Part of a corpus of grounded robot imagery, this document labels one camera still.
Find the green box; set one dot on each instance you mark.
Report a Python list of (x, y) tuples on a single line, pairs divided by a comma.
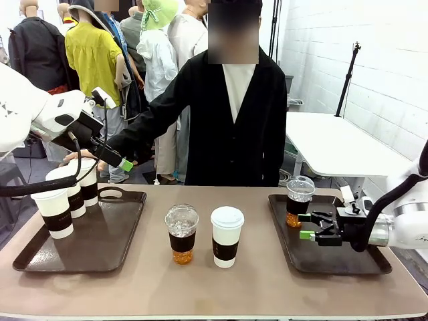
[(291, 148)]

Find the large white table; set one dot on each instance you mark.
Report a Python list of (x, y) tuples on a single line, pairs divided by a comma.
[(334, 143)]

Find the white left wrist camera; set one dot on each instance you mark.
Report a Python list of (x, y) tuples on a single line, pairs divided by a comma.
[(103, 97)]

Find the mannequin in white jacket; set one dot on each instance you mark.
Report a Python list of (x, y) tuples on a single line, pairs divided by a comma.
[(157, 67)]

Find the tall white lidded paper cup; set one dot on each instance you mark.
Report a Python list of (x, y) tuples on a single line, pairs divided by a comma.
[(226, 234)]

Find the clear dome-lid tea cup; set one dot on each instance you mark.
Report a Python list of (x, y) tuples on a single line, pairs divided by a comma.
[(182, 242), (297, 205)]

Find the mannequin in grey-green shirt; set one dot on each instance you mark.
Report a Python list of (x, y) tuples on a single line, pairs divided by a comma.
[(132, 33)]

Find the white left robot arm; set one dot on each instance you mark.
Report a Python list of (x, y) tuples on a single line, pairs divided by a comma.
[(20, 110)]

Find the dark wide-brim hat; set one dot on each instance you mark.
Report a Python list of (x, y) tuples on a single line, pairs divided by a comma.
[(82, 8)]

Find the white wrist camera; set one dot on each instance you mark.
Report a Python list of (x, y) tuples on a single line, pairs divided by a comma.
[(103, 97), (347, 195)]

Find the dark storage box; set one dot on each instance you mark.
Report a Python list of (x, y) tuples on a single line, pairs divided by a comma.
[(33, 150)]

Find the person in blue shirt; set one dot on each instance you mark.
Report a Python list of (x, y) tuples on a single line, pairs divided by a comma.
[(118, 33)]

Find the person's right hand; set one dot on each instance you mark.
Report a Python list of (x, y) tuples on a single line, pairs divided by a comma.
[(83, 154)]

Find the light green bucket hat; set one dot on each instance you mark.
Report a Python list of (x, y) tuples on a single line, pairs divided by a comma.
[(160, 11)]

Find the black tripod pole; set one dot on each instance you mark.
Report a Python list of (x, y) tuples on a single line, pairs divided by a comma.
[(347, 78)]

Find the mannequin in white shirt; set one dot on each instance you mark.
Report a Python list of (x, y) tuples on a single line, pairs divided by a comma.
[(190, 40)]

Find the dark brown plastic tray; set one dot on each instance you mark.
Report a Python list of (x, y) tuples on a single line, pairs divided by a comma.
[(321, 261), (100, 240)]

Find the black light stand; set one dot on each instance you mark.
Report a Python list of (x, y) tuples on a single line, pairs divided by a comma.
[(275, 30)]

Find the mannequin with red yellow scarf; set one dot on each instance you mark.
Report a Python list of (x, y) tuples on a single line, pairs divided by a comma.
[(63, 11)]

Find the mannequin in yellow shirt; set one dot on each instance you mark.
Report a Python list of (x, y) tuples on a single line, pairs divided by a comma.
[(93, 57)]

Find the person's right forearm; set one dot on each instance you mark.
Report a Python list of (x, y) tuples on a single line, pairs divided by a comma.
[(133, 137)]

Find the mannequin in black jacket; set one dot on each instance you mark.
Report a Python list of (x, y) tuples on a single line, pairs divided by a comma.
[(33, 57)]

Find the person in black coat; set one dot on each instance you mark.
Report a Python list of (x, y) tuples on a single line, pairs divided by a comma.
[(227, 133)]

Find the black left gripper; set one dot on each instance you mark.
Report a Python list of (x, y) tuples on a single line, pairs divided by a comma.
[(83, 132)]

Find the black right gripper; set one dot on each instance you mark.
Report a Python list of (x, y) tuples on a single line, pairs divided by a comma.
[(347, 230)]

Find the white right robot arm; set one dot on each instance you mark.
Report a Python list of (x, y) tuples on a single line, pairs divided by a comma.
[(408, 230)]

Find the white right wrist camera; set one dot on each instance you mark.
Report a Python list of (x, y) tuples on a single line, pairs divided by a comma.
[(347, 195)]

